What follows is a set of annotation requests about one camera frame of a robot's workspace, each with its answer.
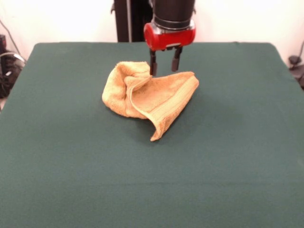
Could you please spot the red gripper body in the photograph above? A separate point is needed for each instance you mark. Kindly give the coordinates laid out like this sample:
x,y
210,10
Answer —
x,y
169,39

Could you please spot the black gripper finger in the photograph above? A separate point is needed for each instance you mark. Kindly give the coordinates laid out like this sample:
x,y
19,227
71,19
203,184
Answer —
x,y
176,60
154,64

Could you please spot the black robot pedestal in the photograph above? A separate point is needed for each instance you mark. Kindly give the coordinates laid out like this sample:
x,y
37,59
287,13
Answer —
x,y
123,23

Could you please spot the dark green tablecloth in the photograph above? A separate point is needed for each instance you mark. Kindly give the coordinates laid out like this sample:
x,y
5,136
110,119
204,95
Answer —
x,y
71,154

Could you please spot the yellow-orange terry towel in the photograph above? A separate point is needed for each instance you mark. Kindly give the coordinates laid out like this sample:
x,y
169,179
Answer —
x,y
156,97

